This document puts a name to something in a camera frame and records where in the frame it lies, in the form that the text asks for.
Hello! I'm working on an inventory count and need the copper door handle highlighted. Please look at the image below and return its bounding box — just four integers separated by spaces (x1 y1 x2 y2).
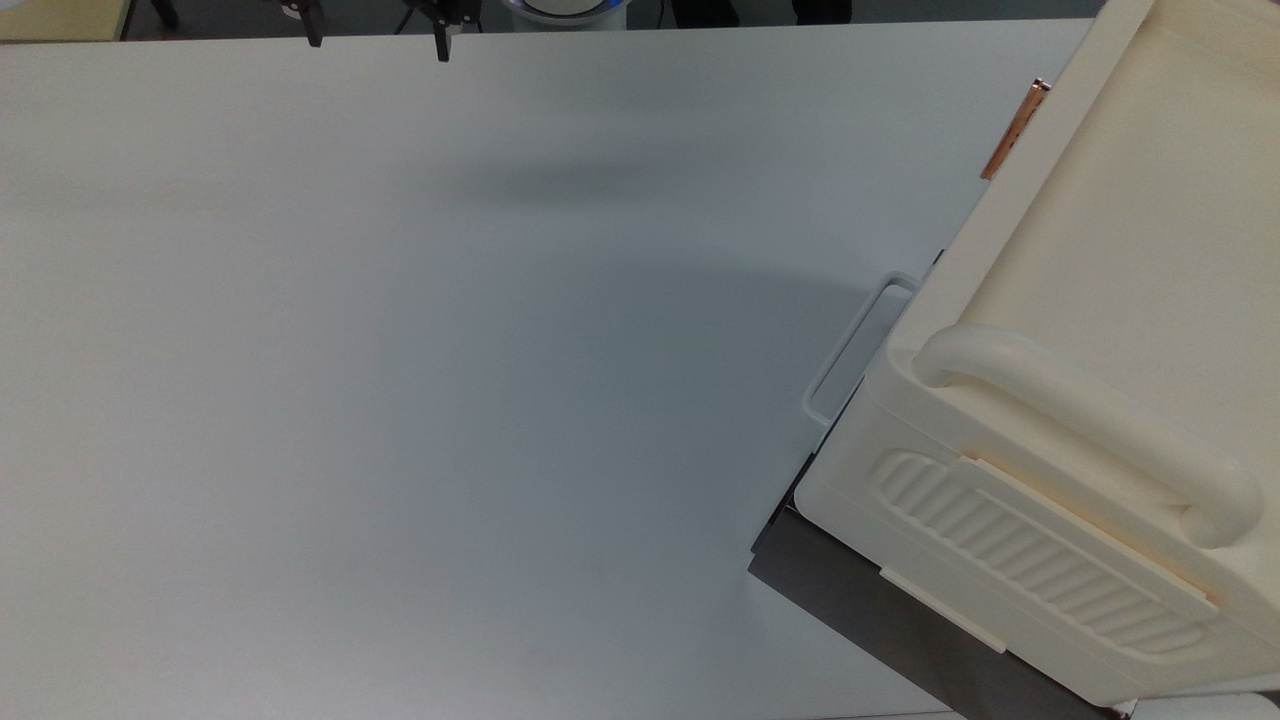
980 78 1053 181

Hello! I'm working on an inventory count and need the yellowish wooden table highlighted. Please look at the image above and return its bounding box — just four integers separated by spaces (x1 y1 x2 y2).
0 0 136 43

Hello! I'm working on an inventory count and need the dark wooden box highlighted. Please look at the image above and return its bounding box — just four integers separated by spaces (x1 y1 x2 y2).
748 250 1131 720

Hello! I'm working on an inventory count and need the cream plastic storage cabinet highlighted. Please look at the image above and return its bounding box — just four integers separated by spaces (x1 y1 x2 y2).
795 0 1280 706

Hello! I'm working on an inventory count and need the white loop drawer handle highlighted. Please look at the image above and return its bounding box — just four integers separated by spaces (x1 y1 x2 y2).
802 270 923 426

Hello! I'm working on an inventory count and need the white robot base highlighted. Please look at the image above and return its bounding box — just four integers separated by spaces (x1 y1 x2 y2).
500 0 629 31

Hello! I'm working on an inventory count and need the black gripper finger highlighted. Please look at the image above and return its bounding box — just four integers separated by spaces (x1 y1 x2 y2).
398 0 483 63
280 0 327 49

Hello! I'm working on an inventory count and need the white side table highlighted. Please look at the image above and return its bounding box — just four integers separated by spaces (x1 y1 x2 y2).
1125 690 1280 720

